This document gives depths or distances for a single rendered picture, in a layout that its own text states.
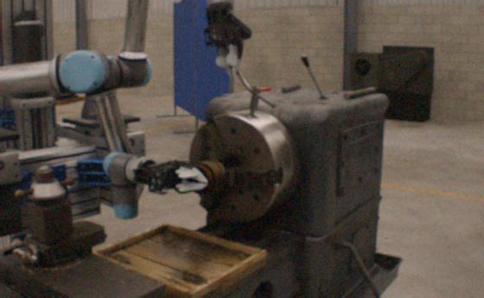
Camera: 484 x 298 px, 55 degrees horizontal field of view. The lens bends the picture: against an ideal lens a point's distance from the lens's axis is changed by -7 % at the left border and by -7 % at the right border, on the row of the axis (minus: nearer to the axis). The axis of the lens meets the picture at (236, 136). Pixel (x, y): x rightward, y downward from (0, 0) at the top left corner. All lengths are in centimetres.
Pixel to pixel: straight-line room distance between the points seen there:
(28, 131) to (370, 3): 1050
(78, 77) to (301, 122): 64
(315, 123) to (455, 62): 985
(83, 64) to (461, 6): 1026
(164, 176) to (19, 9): 94
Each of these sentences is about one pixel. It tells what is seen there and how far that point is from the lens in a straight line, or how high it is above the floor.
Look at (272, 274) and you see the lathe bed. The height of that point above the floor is 80.
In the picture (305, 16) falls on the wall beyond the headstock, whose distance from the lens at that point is 1238.
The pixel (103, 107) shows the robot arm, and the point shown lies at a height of 125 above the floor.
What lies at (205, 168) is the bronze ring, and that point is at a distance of 130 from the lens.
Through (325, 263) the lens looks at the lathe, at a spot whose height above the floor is 76.
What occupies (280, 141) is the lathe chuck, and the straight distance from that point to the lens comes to 138.
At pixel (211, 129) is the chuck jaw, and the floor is 120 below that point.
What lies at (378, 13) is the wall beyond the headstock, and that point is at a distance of 1167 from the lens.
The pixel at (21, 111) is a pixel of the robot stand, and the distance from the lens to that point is 187.
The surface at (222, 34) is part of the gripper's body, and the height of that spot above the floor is 146.
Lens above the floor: 142
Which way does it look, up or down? 10 degrees down
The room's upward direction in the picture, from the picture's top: straight up
